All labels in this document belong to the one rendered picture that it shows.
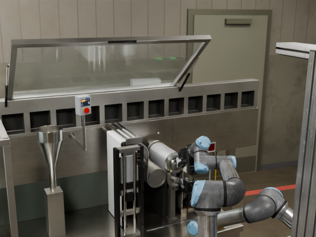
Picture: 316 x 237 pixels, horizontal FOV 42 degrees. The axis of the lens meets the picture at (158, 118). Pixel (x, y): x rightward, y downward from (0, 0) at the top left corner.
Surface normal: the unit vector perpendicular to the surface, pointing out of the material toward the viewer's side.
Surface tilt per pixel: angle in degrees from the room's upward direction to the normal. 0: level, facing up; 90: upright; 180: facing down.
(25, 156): 90
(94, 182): 90
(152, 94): 90
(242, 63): 90
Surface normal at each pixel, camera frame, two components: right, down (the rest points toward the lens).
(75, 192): 0.44, 0.23
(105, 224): 0.01, -0.97
